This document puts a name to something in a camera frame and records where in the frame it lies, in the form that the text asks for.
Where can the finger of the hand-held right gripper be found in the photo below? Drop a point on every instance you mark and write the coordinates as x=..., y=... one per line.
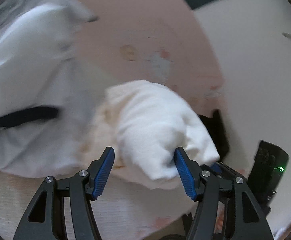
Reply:
x=223, y=171

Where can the folded black garment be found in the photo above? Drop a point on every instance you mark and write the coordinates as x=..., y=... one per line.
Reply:
x=216, y=135

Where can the pink and cream t-shirt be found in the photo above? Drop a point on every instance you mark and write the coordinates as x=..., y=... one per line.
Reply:
x=155, y=130

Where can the white jacket with dark trim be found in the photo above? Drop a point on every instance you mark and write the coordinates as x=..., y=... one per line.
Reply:
x=23, y=80

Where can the pink printed blanket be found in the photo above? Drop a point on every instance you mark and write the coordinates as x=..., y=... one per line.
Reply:
x=148, y=42

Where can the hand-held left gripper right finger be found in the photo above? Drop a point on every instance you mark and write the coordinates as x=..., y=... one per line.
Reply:
x=185, y=177

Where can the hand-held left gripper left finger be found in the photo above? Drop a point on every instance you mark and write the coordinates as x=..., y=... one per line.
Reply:
x=104, y=172

